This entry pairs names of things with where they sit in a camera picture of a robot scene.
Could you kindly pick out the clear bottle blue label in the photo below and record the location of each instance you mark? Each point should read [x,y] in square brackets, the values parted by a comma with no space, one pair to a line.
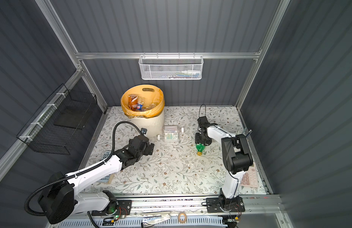
[139,107]

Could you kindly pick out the green plastic bottle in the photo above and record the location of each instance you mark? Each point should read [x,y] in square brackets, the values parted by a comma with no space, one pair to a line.
[200,148]

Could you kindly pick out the silver foil wrapper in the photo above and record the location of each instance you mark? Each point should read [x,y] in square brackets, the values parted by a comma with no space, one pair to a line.
[148,222]

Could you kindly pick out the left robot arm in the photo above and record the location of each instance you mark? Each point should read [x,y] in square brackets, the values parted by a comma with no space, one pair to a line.
[61,197]

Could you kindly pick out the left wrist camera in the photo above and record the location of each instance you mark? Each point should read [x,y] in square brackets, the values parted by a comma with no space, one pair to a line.
[143,131]

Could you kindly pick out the white pen holder cup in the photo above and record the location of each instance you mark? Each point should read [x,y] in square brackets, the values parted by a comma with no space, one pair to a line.
[246,132]

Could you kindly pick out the black wire side basket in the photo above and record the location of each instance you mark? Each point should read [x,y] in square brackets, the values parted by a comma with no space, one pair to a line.
[56,129]

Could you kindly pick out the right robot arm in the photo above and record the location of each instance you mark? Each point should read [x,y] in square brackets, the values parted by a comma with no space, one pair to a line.
[236,156]

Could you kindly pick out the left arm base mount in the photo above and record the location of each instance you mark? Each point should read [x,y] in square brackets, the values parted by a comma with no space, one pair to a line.
[119,208]

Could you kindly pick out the illustrated paperback book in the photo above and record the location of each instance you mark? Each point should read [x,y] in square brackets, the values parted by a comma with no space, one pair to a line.
[106,177]

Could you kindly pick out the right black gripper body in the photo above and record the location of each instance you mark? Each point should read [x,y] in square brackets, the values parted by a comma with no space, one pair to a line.
[202,139]

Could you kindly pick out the pink calculator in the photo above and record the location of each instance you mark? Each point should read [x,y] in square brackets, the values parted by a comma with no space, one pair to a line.
[250,178]

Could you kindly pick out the tape roll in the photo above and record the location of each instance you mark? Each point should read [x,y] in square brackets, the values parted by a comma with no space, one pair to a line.
[182,217]

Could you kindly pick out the clear bottle white label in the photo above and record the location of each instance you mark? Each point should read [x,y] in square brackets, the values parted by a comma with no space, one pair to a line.
[169,137]

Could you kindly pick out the brown coffee bottle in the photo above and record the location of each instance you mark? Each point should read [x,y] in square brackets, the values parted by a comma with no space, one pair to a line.
[133,102]

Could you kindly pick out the white wire wall basket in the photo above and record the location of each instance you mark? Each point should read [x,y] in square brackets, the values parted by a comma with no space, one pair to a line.
[177,68]

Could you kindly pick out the orange bin liner bag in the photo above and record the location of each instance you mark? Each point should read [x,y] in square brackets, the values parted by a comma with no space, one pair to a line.
[151,94]

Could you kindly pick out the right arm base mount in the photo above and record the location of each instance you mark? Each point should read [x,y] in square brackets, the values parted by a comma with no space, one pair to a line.
[219,205]

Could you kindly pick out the square clear bottle white cap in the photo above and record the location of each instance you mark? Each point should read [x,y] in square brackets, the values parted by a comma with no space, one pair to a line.
[173,129]

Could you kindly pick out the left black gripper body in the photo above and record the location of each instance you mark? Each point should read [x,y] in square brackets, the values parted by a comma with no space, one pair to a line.
[149,147]

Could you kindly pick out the white ribbed trash bin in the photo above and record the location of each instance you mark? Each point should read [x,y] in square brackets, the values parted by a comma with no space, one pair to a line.
[153,125]

